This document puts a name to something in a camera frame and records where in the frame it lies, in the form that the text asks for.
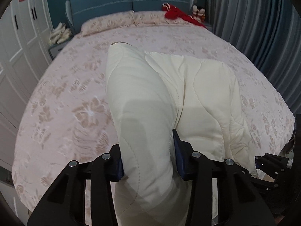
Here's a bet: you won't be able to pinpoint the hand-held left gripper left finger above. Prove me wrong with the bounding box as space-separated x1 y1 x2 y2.
28 144 125 226

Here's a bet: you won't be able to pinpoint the grey curtain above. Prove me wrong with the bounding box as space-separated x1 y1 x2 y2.
206 0 301 115

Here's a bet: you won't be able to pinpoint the cream quilt with tan trim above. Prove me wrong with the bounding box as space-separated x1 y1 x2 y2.
105 42 259 226

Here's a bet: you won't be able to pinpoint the pink floral pillow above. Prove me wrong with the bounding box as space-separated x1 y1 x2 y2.
81 11 166 37

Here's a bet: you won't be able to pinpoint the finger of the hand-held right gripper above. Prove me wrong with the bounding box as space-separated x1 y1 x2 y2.
249 176 280 193
255 153 294 173

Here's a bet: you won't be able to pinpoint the white wardrobe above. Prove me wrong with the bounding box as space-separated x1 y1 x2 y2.
0 0 56 193

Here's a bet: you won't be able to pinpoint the bed with pink floral bedspread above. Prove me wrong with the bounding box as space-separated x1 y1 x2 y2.
12 11 296 218

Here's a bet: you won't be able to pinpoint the blue nightstand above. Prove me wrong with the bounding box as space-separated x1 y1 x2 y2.
48 39 71 60

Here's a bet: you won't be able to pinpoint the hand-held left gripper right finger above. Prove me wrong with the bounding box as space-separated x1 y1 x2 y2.
172 128 276 226

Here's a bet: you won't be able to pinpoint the red and white stuffed toys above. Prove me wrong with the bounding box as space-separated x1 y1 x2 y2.
192 4 206 22

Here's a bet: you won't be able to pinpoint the red cloth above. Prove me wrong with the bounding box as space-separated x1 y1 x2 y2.
161 2 208 29

